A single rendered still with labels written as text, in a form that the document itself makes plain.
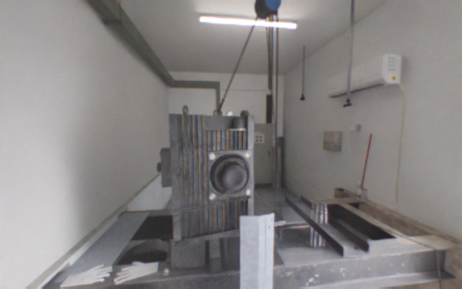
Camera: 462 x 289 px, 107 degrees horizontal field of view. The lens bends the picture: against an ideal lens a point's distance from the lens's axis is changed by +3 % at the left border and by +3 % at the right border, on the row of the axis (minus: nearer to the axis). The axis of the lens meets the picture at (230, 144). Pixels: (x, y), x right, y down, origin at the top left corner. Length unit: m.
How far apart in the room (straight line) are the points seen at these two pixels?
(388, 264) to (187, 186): 1.59
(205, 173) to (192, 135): 0.24
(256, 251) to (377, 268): 1.05
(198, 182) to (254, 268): 0.56
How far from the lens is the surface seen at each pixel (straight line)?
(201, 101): 4.36
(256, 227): 1.03
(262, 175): 4.43
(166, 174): 1.29
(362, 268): 1.79
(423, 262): 2.16
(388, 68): 2.41
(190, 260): 1.29
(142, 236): 2.22
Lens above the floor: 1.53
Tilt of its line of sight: 5 degrees down
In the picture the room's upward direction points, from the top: straight up
